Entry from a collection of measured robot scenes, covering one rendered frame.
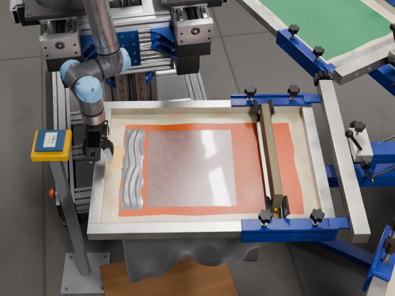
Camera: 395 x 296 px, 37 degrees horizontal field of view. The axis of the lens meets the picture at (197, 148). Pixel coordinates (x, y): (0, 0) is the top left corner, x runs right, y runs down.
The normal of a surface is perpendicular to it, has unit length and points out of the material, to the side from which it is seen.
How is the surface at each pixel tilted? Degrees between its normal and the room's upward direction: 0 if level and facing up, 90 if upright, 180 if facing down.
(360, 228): 0
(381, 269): 32
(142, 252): 93
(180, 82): 0
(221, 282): 0
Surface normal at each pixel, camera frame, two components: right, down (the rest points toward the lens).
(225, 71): 0.01, -0.65
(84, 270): 0.03, 0.76
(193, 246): 0.21, 0.83
